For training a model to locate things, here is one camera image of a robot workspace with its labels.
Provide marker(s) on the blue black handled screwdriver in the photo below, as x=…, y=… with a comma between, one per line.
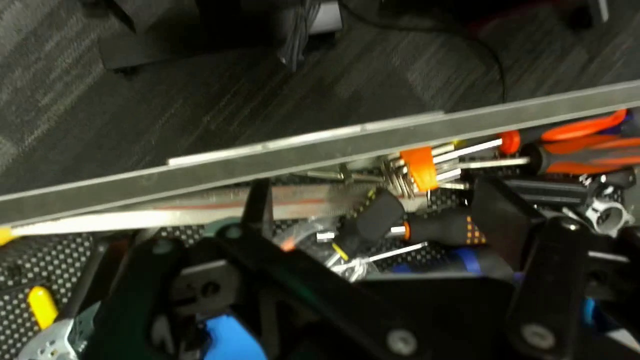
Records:
x=475, y=260

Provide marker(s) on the grey metal tool drawer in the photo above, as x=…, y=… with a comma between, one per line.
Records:
x=303, y=153

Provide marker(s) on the black orange handled screwdriver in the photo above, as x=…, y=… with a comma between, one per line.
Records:
x=382, y=216

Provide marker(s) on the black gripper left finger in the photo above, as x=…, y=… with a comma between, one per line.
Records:
x=258, y=211

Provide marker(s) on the orange handled pliers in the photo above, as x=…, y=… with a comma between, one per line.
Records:
x=577, y=146

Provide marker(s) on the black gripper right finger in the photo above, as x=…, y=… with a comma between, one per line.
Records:
x=504, y=218

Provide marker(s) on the orange hex key set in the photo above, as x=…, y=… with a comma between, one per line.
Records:
x=422, y=170

